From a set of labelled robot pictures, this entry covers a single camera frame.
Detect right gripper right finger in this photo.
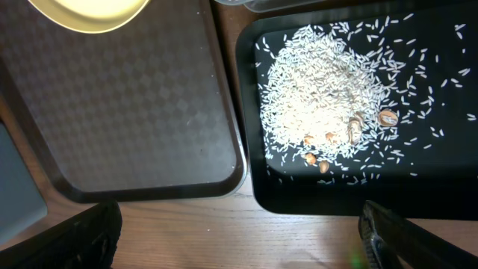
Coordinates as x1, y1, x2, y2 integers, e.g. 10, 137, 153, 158
358, 200, 477, 268

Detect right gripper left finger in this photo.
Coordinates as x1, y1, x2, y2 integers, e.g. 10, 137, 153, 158
1, 200, 122, 269

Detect yellow round plate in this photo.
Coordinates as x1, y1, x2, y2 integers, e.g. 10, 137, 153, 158
29, 0, 150, 34

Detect grey plastic dishwasher rack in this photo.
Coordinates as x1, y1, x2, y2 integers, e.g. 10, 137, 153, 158
0, 125, 48, 244

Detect black waste tray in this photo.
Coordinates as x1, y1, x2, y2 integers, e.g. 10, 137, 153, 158
235, 1, 477, 220

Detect clear plastic waste bin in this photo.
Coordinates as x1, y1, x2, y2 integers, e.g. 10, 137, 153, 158
215, 0, 324, 13

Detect dark brown serving tray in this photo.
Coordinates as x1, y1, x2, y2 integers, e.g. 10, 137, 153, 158
1, 1, 246, 203

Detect spilled rice food scraps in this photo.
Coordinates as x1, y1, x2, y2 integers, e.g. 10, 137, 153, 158
253, 12, 477, 185

